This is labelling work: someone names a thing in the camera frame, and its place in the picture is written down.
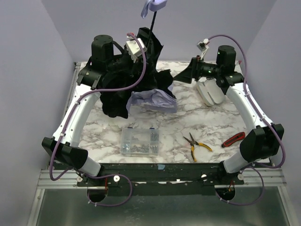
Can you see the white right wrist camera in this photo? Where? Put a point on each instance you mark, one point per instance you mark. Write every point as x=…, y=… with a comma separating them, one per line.
x=203, y=47

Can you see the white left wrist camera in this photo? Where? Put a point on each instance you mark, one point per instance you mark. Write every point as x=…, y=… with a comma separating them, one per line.
x=133, y=48

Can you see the aluminium left side rail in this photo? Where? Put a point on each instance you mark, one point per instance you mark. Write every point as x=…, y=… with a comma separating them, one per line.
x=72, y=87

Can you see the beige umbrella case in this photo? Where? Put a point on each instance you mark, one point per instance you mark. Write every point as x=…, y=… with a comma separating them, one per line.
x=210, y=92

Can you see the aluminium rail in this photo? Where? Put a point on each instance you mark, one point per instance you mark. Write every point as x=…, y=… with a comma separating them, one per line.
x=67, y=181
x=72, y=87

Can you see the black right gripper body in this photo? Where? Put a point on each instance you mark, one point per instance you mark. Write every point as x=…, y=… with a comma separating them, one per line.
x=194, y=68

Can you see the blue tape piece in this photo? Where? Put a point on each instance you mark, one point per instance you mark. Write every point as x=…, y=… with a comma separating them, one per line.
x=161, y=166

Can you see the clear plastic screw box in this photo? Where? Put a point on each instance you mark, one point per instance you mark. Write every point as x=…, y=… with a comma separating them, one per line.
x=139, y=142

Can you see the aluminium front rail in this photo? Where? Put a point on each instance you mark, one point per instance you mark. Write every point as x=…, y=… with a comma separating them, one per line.
x=67, y=181

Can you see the lilac umbrella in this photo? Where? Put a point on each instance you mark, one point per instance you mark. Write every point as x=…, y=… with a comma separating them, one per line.
x=154, y=90

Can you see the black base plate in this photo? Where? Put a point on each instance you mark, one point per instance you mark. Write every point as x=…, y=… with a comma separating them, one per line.
x=144, y=179

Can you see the red black screwdriver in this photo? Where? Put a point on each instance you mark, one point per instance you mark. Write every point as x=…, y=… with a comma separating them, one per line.
x=235, y=138

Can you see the yellow handled pliers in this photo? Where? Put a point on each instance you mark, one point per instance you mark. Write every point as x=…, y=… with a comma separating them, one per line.
x=193, y=143

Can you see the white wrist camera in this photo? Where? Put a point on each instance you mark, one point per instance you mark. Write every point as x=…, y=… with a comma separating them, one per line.
x=133, y=48
x=203, y=47

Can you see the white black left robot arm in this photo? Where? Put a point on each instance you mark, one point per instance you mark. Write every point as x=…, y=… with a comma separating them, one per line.
x=83, y=103

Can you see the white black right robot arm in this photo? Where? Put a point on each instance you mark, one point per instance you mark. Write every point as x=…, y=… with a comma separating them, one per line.
x=264, y=136

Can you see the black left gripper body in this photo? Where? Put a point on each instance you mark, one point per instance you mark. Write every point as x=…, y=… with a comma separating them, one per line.
x=146, y=37

